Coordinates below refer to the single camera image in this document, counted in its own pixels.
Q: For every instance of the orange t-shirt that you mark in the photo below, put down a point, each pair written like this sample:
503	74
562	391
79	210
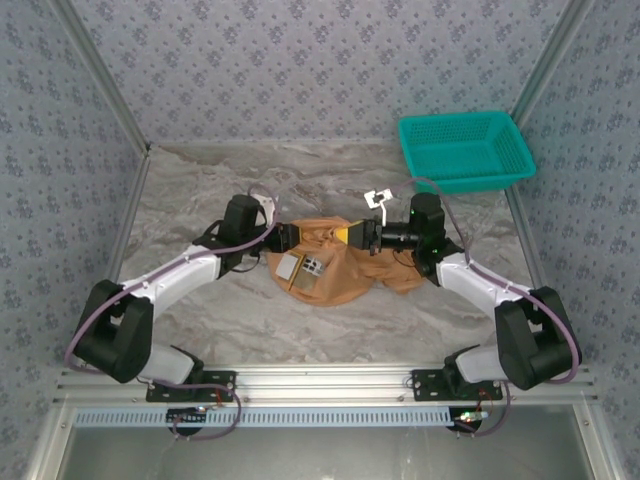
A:
340	280

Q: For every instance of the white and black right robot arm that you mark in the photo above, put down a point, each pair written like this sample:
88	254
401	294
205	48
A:
465	287

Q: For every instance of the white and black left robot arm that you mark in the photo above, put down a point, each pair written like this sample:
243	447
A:
175	280

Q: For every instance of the teal plastic basket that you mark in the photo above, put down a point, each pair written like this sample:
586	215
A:
460	145

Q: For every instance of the small circuit board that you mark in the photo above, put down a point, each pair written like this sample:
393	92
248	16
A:
467	419
187	416

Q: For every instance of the aluminium side rail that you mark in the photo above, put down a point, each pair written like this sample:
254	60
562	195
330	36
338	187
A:
127	225
526	240

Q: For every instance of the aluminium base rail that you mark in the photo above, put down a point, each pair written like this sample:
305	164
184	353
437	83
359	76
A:
320	382

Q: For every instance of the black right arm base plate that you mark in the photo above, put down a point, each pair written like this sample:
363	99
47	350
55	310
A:
425	385

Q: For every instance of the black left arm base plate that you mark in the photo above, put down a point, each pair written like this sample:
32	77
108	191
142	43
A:
220	381

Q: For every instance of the aluminium corner post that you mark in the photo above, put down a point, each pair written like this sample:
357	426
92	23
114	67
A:
96	60
556	50

